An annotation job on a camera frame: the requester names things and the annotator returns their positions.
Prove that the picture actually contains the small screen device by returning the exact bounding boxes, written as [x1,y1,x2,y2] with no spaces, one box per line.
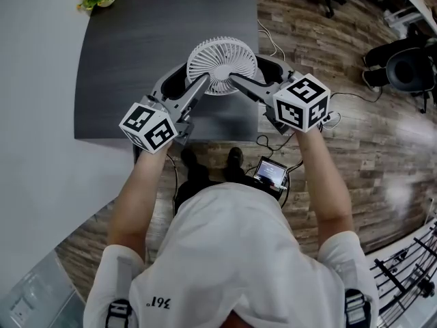
[253,155,291,198]

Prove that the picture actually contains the white plug with cable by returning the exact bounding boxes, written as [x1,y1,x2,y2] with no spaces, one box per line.
[319,110,342,130]

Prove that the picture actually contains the person's white t-shirt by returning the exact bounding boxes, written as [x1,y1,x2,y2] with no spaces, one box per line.
[83,182,380,328]

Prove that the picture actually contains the thin white cable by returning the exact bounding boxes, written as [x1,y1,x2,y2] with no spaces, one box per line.
[256,18,287,63]

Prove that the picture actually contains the glass cabinet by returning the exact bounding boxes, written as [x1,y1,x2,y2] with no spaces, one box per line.
[0,247,86,328]

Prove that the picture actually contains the white metal shelf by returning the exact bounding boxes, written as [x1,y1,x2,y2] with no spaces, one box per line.
[384,0,427,30]

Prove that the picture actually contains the right backpack strap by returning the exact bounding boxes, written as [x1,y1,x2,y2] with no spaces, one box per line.
[343,288,372,328]

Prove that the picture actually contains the black wire rack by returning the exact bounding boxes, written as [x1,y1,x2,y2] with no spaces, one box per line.
[369,217,437,318]

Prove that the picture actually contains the backpack strap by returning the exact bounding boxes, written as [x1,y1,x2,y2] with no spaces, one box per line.
[343,288,372,328]
[105,256,136,328]

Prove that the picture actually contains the person's black trousers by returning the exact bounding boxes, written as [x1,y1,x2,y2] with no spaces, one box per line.
[173,162,260,217]

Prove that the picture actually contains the person's black right shoe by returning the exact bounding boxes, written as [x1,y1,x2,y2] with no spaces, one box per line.
[226,146,245,169]

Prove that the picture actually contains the white round fan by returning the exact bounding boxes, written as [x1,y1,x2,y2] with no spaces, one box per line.
[186,36,259,97]

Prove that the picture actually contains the left backpack strap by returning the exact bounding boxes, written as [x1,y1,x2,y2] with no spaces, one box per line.
[105,256,136,328]

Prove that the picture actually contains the person's right forearm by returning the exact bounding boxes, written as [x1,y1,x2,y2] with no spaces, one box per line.
[295,128,355,234]

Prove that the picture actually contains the person's black left shoe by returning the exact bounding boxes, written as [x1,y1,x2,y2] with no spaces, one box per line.
[180,148,199,171]

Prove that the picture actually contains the person's left forearm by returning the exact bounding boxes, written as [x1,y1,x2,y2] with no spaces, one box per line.
[107,146,171,254]

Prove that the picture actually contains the long black cable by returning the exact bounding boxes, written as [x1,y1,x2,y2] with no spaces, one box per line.
[329,83,385,104]

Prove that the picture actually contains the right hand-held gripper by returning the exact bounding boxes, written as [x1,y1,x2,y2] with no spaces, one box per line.
[229,55,331,135]

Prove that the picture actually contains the person's black shoe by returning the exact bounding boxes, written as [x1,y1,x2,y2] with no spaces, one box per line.
[226,146,245,169]
[180,148,199,171]

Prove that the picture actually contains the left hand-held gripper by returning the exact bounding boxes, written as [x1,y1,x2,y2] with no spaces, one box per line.
[118,63,211,155]

